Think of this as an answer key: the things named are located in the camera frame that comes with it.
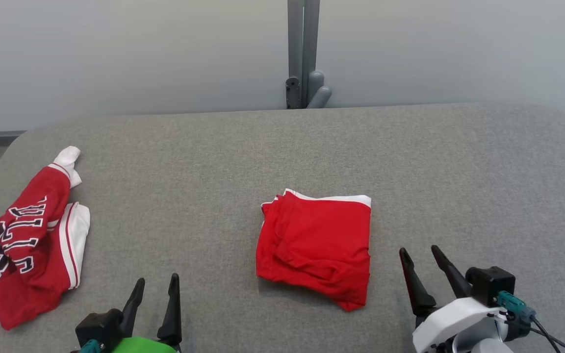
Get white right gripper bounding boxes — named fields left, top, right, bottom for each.
left=399, top=245, right=507, bottom=353

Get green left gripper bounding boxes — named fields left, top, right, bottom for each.
left=111, top=273, right=183, bottom=353

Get plain red shorts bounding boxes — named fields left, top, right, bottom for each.
left=255, top=188, right=373, bottom=312

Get red basketball jersey white sleeves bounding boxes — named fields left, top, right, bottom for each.
left=0, top=146, right=91, bottom=331

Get right black cable teal connector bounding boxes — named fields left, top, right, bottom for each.
left=497, top=290, right=565, bottom=353

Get grey post with bracket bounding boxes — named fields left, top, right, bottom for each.
left=285, top=0, right=334, bottom=110

